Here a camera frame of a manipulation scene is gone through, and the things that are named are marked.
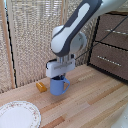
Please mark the small orange block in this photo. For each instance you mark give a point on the small orange block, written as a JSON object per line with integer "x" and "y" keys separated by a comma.
{"x": 41, "y": 87}

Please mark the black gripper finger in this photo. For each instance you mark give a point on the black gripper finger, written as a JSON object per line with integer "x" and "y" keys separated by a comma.
{"x": 62, "y": 76}
{"x": 56, "y": 77}

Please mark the woven beige folding screen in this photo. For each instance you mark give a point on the woven beige folding screen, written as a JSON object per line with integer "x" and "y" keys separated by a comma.
{"x": 33, "y": 36}

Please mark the bright blue mug vase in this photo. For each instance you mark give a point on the bright blue mug vase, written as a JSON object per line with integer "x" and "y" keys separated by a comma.
{"x": 57, "y": 87}

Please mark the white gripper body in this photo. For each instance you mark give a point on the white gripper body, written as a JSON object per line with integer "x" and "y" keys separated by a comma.
{"x": 59, "y": 68}

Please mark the white grey Franka robot arm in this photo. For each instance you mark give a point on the white grey Franka robot arm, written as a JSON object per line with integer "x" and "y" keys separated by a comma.
{"x": 75, "y": 28}

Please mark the dark brown drawer cabinet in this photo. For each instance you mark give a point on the dark brown drawer cabinet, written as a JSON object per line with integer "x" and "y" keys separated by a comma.
{"x": 111, "y": 46}

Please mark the white floral rimmed plate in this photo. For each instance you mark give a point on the white floral rimmed plate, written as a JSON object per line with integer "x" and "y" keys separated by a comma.
{"x": 18, "y": 115}

